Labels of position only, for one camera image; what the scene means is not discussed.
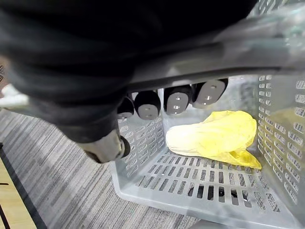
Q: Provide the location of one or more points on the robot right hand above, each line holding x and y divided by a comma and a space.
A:
71, 47

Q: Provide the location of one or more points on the yellow napa cabbage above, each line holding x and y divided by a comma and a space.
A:
214, 133

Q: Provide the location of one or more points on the grey plastic shopping basket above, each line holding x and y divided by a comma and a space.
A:
190, 171

